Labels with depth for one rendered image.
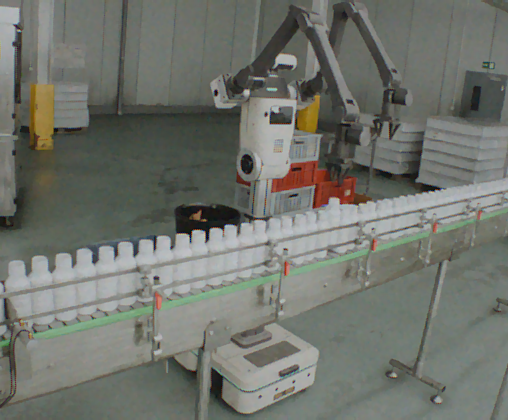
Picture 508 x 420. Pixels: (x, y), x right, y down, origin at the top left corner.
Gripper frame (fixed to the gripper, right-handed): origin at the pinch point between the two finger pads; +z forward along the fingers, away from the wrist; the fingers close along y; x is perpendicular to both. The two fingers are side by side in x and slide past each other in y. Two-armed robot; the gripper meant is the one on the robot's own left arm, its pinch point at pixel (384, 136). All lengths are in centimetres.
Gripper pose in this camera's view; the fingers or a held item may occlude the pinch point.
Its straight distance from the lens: 228.0
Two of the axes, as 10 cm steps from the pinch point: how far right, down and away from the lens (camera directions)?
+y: -6.5, -2.6, 7.1
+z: -0.8, 9.6, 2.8
